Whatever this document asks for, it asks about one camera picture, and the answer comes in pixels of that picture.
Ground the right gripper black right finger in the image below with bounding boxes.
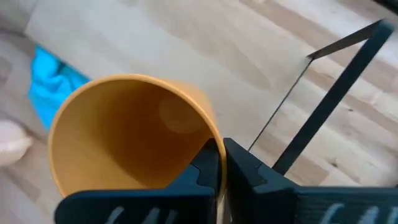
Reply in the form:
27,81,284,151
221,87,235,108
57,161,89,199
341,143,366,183
223,138,398,224

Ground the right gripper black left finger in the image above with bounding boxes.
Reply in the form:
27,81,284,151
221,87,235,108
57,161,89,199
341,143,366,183
54,138,223,224

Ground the tall orange plastic cup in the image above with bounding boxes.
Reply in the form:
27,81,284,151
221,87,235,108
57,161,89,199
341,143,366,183
48,73,228,200

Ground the blue cloth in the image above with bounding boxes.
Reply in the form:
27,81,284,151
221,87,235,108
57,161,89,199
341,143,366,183
28,45,91,131

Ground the wooden shelf with black frame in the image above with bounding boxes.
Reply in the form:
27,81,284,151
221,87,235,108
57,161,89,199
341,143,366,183
24,0,396,177

